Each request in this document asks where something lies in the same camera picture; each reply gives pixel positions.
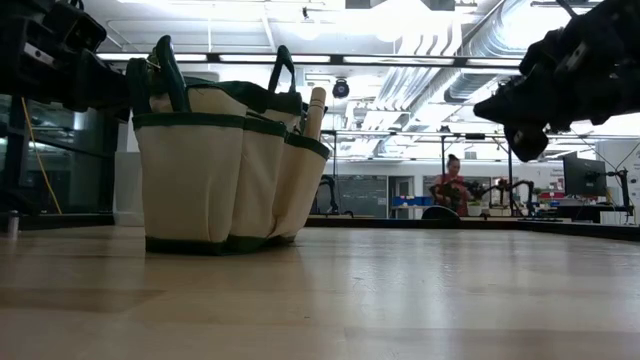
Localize yellow extension cable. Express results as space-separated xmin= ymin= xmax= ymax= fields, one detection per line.
xmin=20 ymin=97 xmax=64 ymax=216

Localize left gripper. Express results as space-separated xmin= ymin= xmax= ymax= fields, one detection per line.
xmin=0 ymin=0 xmax=132 ymax=124

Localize black aluminium table frame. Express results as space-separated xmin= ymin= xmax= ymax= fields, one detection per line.
xmin=0 ymin=212 xmax=640 ymax=242

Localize black overhead rig frame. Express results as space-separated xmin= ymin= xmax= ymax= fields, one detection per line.
xmin=94 ymin=51 xmax=524 ymax=71

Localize beige green gardening bag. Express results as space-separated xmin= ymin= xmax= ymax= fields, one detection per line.
xmin=125 ymin=34 xmax=331 ymax=256

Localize wide trowel wooden handle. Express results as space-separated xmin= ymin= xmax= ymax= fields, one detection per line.
xmin=304 ymin=87 xmax=328 ymax=141

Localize black computer monitor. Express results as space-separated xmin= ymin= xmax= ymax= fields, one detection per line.
xmin=562 ymin=152 xmax=609 ymax=199

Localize black chair back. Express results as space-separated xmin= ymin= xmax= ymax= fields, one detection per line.
xmin=421 ymin=205 xmax=461 ymax=221

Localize white plant pot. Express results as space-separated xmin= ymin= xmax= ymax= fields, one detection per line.
xmin=113 ymin=151 xmax=146 ymax=227

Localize person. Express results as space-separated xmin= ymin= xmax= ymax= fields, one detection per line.
xmin=430 ymin=153 xmax=474 ymax=219

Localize black background rig frame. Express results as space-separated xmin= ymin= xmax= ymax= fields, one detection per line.
xmin=319 ymin=129 xmax=640 ymax=219

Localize blue storage bins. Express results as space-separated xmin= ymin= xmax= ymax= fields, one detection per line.
xmin=392 ymin=195 xmax=434 ymax=207

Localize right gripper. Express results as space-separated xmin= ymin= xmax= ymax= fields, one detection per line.
xmin=473 ymin=0 xmax=609 ymax=163

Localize silver ceiling air duct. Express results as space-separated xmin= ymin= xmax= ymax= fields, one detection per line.
xmin=384 ymin=0 xmax=531 ymax=109

